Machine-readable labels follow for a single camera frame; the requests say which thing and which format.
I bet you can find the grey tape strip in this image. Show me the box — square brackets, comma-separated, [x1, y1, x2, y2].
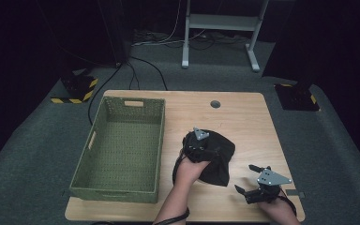
[285, 188, 306, 199]

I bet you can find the grey metal stand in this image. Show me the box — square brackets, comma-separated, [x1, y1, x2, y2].
[181, 0, 270, 73]

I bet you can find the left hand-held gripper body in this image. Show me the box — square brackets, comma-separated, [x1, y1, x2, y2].
[182, 127, 210, 163]

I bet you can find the hazard-striped black stand base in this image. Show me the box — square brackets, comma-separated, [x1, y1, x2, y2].
[274, 82, 322, 112]
[50, 69, 99, 105]

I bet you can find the green woven basket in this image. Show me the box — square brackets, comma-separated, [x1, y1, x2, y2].
[68, 96, 166, 204]

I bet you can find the person's right hand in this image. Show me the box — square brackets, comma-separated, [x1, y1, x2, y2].
[257, 188, 294, 219]

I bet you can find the short black floor cable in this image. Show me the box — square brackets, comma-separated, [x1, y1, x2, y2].
[126, 60, 141, 91]

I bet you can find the bundle of floor cables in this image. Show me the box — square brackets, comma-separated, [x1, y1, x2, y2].
[132, 29, 251, 51]

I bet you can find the black upright pole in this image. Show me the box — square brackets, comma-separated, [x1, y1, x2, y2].
[97, 0, 131, 68]

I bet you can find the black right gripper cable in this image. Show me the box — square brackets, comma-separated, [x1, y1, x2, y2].
[279, 187, 298, 218]

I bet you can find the person's left hand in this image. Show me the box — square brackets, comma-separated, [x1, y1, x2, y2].
[174, 153, 212, 190]

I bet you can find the white cable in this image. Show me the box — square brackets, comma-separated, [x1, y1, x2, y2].
[130, 0, 207, 48]

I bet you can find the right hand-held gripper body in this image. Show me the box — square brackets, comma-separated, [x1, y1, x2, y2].
[246, 165, 293, 204]

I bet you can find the long black floor cable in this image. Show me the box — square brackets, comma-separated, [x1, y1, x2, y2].
[87, 64, 123, 126]

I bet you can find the curved black floor cable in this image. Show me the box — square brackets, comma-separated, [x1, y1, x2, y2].
[128, 55, 169, 92]

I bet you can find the black cloth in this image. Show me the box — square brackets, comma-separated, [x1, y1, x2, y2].
[182, 128, 236, 188]

